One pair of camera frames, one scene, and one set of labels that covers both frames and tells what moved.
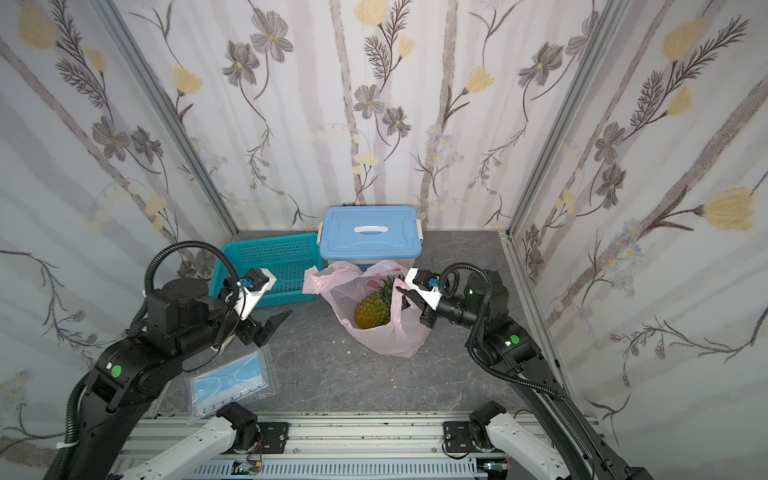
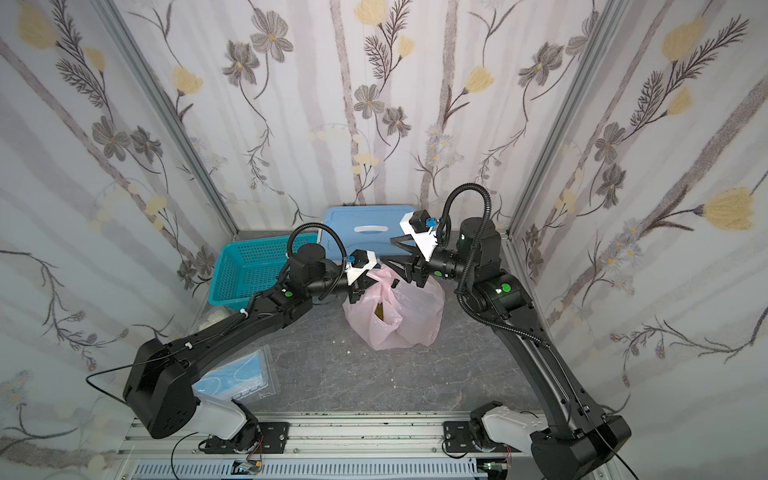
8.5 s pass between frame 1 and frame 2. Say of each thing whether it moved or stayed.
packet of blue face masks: stayed
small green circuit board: stayed
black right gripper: moved
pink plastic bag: moved
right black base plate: stayed
